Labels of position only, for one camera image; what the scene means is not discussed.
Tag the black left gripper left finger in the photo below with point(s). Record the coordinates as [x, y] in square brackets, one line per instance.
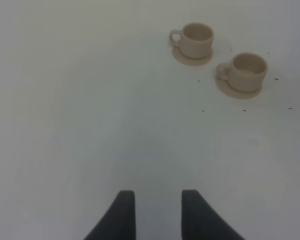
[119, 222]

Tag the near beige teacup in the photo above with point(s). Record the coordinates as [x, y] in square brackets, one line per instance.
[244, 74]

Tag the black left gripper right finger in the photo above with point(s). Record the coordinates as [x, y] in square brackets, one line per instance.
[200, 222]

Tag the beige cup saucer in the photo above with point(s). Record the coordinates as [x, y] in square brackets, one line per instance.
[180, 57]
[225, 88]

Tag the beige teacup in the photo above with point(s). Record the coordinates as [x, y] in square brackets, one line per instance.
[244, 74]
[194, 40]

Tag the far beige teacup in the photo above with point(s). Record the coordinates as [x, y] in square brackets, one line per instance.
[194, 40]

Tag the far beige cup saucer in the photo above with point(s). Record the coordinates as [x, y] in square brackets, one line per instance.
[180, 57]

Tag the near beige cup saucer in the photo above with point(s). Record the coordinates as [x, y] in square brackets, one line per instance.
[225, 88]

